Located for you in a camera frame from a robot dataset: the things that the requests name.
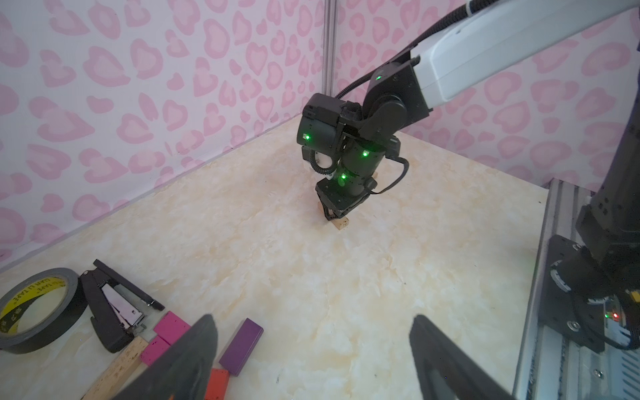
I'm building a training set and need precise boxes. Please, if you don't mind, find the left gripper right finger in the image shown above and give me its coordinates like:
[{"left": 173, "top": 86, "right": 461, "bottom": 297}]
[{"left": 409, "top": 314, "right": 513, "bottom": 399}]

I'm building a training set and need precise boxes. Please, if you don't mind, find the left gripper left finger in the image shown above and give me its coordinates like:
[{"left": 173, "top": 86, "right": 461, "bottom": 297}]
[{"left": 114, "top": 314, "right": 218, "bottom": 399}]

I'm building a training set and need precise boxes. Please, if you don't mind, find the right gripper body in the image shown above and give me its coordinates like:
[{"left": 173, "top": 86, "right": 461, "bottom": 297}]
[{"left": 315, "top": 175, "right": 378, "bottom": 217}]

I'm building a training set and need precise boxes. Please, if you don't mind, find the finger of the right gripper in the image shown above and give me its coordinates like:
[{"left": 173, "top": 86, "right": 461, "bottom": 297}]
[{"left": 319, "top": 203, "right": 345, "bottom": 220}]

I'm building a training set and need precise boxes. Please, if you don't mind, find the wooden block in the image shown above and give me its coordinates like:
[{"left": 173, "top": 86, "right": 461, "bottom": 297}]
[
  {"left": 331, "top": 218, "right": 349, "bottom": 231},
  {"left": 81, "top": 337, "right": 148, "bottom": 400}
]

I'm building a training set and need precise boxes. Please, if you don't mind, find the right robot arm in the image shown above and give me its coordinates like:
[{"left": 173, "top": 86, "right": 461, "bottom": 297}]
[{"left": 297, "top": 1, "right": 636, "bottom": 221}]

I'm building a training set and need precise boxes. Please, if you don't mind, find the magenta block upper left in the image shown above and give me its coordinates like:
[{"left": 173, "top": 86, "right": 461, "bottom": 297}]
[{"left": 140, "top": 335, "right": 170, "bottom": 367}]

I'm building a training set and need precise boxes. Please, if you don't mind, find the magenta block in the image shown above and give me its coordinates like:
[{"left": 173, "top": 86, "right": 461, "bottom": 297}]
[
  {"left": 153, "top": 311, "right": 191, "bottom": 345},
  {"left": 140, "top": 335, "right": 170, "bottom": 367}
]

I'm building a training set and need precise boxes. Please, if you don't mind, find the red block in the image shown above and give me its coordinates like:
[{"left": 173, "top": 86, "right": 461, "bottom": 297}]
[{"left": 204, "top": 368, "right": 230, "bottom": 400}]

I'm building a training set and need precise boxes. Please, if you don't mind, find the magenta block upper right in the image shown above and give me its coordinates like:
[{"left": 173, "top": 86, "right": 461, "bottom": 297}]
[{"left": 153, "top": 311, "right": 191, "bottom": 345}]

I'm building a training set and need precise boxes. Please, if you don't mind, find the purple block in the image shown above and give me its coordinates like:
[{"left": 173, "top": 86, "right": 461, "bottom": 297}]
[{"left": 219, "top": 318, "right": 264, "bottom": 377}]

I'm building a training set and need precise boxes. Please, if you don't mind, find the wooden block top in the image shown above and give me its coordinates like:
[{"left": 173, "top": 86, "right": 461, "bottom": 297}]
[{"left": 81, "top": 337, "right": 148, "bottom": 400}]

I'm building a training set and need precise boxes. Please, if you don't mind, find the black stapler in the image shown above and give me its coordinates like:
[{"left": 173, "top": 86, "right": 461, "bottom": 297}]
[{"left": 79, "top": 259, "right": 165, "bottom": 353}]

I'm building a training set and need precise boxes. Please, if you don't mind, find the black tape roll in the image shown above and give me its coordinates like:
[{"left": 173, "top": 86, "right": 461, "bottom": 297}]
[{"left": 1, "top": 268, "right": 87, "bottom": 354}]

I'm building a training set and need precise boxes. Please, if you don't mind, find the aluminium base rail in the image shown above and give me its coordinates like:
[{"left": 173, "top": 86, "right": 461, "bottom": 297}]
[{"left": 513, "top": 178, "right": 639, "bottom": 399}]

